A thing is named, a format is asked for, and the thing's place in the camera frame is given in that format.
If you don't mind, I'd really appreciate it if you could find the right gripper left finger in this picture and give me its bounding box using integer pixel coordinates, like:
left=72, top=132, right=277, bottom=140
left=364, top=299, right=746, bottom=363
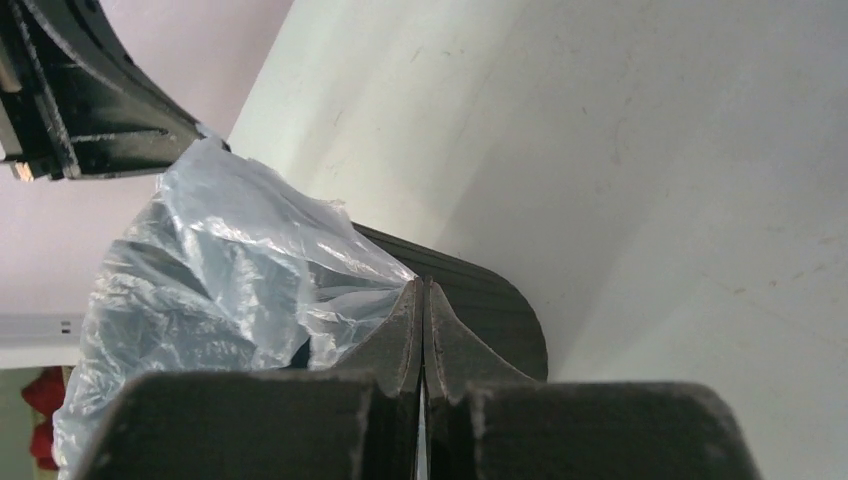
left=77, top=279, right=424, bottom=479

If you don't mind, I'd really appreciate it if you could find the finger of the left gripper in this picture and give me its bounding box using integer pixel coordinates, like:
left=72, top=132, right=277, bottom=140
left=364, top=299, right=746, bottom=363
left=1, top=0, right=203, bottom=181

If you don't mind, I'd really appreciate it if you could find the light blue plastic trash bag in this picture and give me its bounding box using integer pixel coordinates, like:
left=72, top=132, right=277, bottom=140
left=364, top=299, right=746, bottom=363
left=53, top=138, right=414, bottom=479

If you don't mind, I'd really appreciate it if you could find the black ribbed trash bin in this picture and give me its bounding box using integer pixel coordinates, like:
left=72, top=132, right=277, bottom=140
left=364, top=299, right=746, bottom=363
left=354, top=223, right=549, bottom=381

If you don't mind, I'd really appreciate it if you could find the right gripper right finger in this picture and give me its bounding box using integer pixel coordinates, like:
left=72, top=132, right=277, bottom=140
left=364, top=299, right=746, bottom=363
left=423, top=280, right=761, bottom=479

